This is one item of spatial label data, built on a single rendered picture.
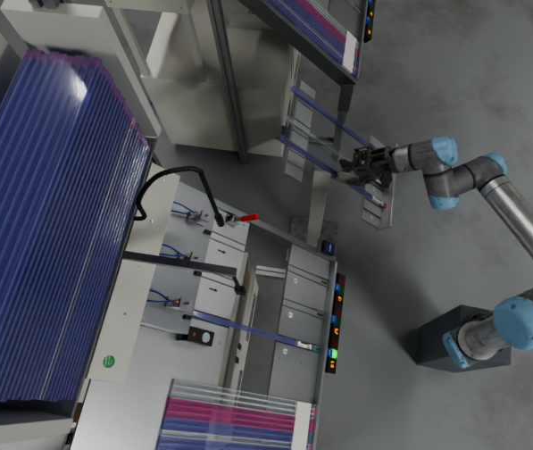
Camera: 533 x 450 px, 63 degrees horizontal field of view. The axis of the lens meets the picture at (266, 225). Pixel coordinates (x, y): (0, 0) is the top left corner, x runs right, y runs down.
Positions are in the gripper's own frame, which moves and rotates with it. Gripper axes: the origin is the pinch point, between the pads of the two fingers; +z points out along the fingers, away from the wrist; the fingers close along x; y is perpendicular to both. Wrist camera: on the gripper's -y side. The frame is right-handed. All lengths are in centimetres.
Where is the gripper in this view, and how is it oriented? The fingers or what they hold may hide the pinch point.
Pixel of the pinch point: (338, 175)
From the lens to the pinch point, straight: 139.0
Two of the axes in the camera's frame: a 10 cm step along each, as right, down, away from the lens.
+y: -6.0, -3.8, -7.0
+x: -1.7, 9.2, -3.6
